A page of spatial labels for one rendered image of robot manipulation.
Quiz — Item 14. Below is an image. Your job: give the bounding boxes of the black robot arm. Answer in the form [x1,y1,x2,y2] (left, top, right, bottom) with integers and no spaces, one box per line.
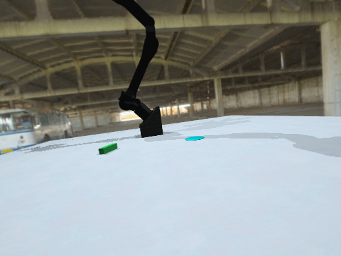
[113,0,159,122]

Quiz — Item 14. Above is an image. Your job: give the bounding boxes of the green rectangular post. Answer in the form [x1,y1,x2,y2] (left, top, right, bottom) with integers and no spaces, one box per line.
[98,143,117,154]

